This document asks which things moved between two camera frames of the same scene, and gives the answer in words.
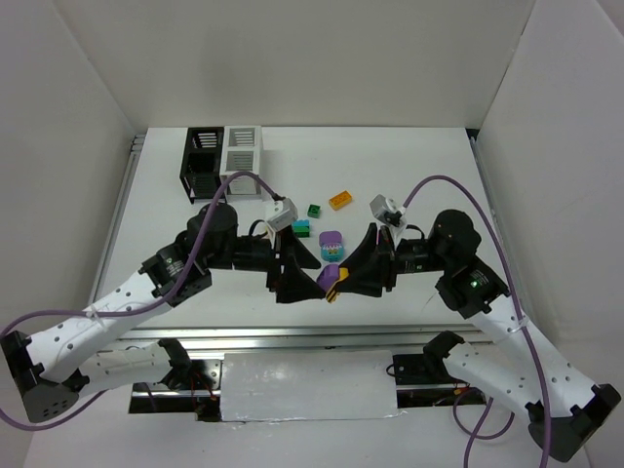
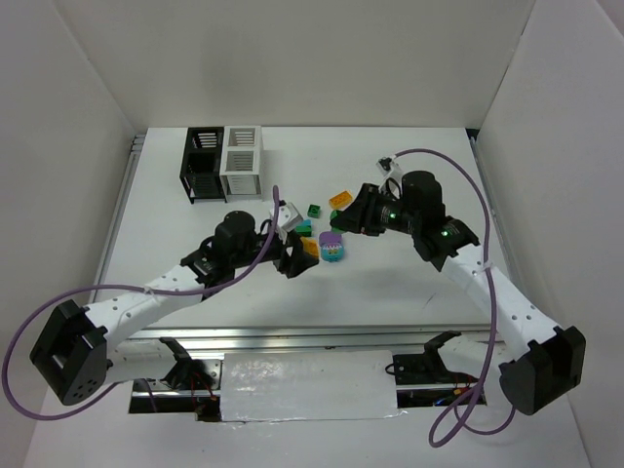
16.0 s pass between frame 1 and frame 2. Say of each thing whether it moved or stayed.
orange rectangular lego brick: stayed
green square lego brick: stayed
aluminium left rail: stayed
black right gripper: moved
